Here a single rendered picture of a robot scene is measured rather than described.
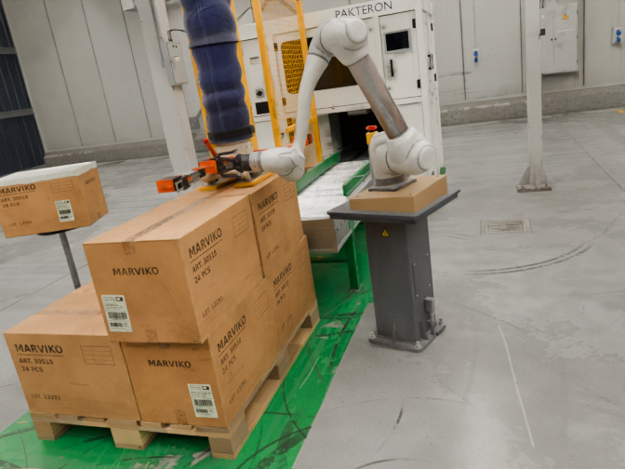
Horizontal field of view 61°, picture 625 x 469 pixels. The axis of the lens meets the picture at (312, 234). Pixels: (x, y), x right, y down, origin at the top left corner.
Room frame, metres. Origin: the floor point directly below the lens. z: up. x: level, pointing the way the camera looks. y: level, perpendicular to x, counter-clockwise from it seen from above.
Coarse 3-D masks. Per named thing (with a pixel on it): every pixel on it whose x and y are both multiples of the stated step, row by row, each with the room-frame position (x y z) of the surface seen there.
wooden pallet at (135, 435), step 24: (312, 312) 2.80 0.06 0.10; (288, 360) 2.38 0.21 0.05; (264, 384) 2.24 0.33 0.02; (264, 408) 2.06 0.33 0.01; (48, 432) 2.07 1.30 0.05; (120, 432) 1.94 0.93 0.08; (144, 432) 1.94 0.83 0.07; (168, 432) 1.86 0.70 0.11; (192, 432) 1.82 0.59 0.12; (216, 432) 1.78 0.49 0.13; (240, 432) 1.84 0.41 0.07; (216, 456) 1.79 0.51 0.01
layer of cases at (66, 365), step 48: (288, 288) 2.53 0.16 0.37; (48, 336) 2.02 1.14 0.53; (96, 336) 1.93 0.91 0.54; (240, 336) 1.99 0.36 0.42; (288, 336) 2.44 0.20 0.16; (48, 384) 2.05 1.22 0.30; (96, 384) 1.96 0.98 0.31; (144, 384) 1.88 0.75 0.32; (192, 384) 1.80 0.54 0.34; (240, 384) 1.91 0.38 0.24
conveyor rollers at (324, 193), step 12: (336, 168) 4.89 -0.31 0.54; (348, 168) 4.77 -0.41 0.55; (324, 180) 4.39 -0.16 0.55; (336, 180) 4.34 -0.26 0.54; (300, 192) 4.07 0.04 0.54; (312, 192) 4.03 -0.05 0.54; (324, 192) 3.92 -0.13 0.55; (336, 192) 3.88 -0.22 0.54; (300, 204) 3.68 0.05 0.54; (312, 204) 3.58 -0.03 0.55; (324, 204) 3.54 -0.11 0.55; (336, 204) 3.50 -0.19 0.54; (300, 216) 3.31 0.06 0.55; (312, 216) 3.28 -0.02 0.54; (324, 216) 3.25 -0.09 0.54
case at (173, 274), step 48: (96, 240) 1.86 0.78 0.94; (144, 240) 1.76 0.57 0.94; (192, 240) 1.79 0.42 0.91; (240, 240) 2.13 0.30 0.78; (96, 288) 1.84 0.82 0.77; (144, 288) 1.77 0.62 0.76; (192, 288) 1.73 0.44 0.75; (240, 288) 2.06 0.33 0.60; (144, 336) 1.79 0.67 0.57; (192, 336) 1.72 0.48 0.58
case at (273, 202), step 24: (192, 192) 2.54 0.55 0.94; (216, 192) 2.45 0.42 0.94; (240, 192) 2.36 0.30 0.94; (264, 192) 2.44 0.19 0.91; (288, 192) 2.74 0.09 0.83; (264, 216) 2.39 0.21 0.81; (288, 216) 2.68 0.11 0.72; (264, 240) 2.35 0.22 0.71; (288, 240) 2.63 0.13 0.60; (264, 264) 2.30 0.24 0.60
